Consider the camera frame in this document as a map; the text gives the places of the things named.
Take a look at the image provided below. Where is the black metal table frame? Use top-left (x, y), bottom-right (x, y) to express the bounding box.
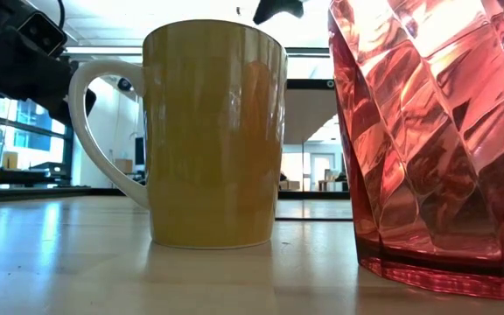
top-left (0, 185), bottom-right (127, 205)

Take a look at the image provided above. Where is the red faceted plastic cup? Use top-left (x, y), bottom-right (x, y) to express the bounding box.
top-left (327, 0), bottom-right (504, 301)

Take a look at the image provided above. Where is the yellow mug with white handle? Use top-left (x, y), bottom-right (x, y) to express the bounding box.
top-left (67, 18), bottom-right (289, 251)

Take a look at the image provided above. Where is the cardboard box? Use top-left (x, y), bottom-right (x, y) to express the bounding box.
top-left (2, 150), bottom-right (19, 171)

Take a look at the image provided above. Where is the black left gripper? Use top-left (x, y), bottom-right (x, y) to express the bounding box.
top-left (0, 25), bottom-right (98, 128)

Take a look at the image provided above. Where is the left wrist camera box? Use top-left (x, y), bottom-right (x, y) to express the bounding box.
top-left (17, 10), bottom-right (68, 57)

